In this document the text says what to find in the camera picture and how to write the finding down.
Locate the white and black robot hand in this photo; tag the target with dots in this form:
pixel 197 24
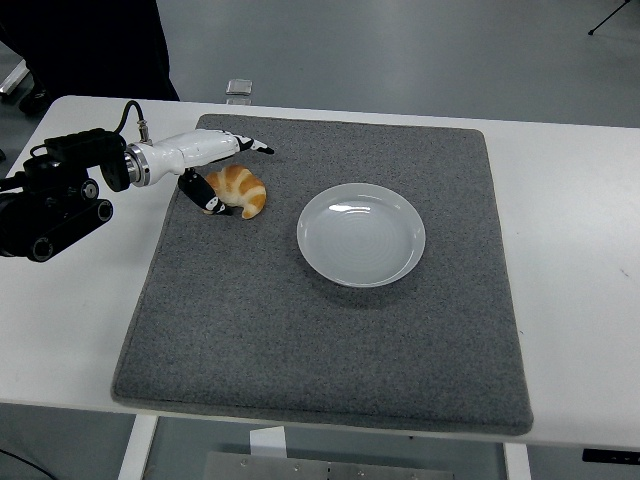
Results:
pixel 190 150

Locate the golden croissant bread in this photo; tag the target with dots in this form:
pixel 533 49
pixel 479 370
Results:
pixel 245 190

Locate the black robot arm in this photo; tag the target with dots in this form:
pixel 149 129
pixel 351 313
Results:
pixel 55 200

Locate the pale grey round plate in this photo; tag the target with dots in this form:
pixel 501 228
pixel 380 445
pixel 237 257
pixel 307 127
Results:
pixel 361 240

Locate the grey metal plate with screws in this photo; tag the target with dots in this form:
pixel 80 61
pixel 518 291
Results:
pixel 325 467

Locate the silver floor socket box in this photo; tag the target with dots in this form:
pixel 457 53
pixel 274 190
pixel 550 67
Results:
pixel 239 87

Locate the person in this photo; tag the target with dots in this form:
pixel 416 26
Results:
pixel 100 45

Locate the grey felt mat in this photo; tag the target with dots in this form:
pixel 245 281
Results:
pixel 320 330

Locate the white table leg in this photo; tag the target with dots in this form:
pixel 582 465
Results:
pixel 137 447
pixel 517 462

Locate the black tripod stand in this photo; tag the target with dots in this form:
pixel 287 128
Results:
pixel 607 17

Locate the black table control panel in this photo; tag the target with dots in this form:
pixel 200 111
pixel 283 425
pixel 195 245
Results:
pixel 612 455

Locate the silver aluminium rail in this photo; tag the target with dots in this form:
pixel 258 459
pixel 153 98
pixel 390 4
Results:
pixel 12 77

